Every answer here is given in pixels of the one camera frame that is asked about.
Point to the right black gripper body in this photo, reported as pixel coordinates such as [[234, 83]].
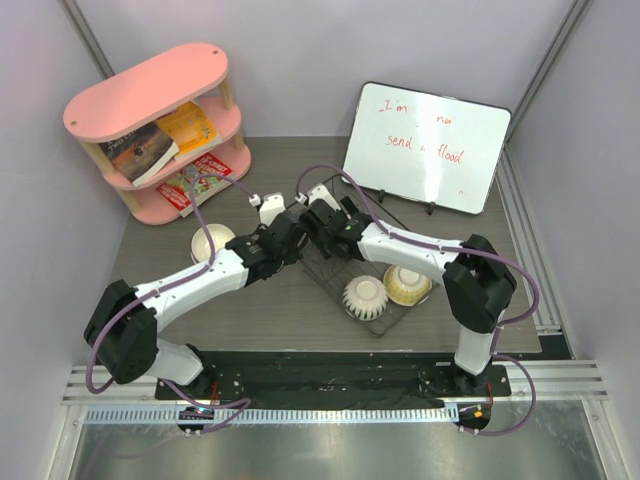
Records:
[[325, 245]]

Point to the white slotted cable duct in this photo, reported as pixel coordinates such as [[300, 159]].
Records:
[[183, 414]]

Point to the yellow dotted bowl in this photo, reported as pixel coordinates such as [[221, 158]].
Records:
[[405, 287]]

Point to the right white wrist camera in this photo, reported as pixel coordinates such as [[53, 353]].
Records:
[[318, 192]]

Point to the white whiteboard with red writing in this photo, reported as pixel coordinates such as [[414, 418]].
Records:
[[425, 147]]

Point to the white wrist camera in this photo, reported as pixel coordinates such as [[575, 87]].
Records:
[[268, 207], [318, 192]]

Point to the yellow cover book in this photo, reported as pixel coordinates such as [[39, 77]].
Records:
[[190, 128]]

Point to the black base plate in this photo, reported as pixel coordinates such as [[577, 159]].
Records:
[[299, 380]]

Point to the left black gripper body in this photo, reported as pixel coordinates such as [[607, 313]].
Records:
[[290, 258]]

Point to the dark cover book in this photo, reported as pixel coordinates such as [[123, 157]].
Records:
[[140, 154]]

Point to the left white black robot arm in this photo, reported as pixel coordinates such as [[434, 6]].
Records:
[[123, 331]]

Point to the white bowl with blue stripes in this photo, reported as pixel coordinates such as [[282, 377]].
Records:
[[365, 298]]

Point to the pink three-tier wooden shelf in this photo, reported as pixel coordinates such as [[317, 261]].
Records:
[[139, 95]]

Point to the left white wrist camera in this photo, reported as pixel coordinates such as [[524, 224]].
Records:
[[268, 207]]

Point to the black wire dish rack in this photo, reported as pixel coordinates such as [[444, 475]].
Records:
[[334, 274]]

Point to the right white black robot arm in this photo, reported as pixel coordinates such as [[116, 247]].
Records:
[[478, 286]]

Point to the teal plaid bowl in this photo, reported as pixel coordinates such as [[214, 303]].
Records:
[[200, 245]]

